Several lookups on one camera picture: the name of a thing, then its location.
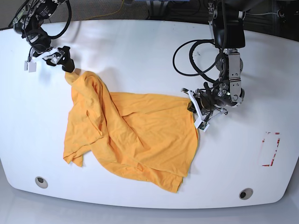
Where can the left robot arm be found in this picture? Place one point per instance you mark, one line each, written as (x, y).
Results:
(222, 80)

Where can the red tape rectangle marking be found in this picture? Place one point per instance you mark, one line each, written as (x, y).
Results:
(269, 149)

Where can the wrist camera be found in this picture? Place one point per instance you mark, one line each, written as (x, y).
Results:
(29, 66)
(202, 125)

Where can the right table cable grommet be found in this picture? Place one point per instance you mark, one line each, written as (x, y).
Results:
(246, 194)

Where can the table cable grommet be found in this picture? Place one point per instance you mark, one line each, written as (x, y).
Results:
(246, 194)
(41, 182)

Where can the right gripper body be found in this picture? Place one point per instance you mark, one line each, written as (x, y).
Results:
(34, 56)

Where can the orange t-shirt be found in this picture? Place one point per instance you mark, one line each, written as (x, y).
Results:
(143, 137)

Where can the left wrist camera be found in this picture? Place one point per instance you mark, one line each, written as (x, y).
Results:
(202, 125)

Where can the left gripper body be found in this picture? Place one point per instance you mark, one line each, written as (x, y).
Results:
(204, 108)

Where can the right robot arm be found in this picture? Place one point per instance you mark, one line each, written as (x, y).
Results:
(28, 22)

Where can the left table cable grommet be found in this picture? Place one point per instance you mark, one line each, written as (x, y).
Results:
(41, 182)

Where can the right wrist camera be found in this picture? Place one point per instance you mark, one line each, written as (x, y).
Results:
(29, 66)

